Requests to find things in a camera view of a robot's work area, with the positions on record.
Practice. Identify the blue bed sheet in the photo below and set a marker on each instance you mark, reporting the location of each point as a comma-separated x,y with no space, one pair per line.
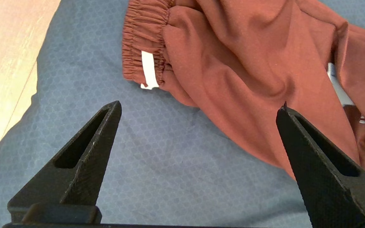
169,158

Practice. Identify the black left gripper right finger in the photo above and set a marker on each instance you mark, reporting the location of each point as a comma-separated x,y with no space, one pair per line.
328,190

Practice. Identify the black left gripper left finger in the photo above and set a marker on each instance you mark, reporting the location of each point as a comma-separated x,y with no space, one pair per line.
74,183

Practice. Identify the rust brown shorts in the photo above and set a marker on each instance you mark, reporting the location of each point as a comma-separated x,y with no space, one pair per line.
233,63

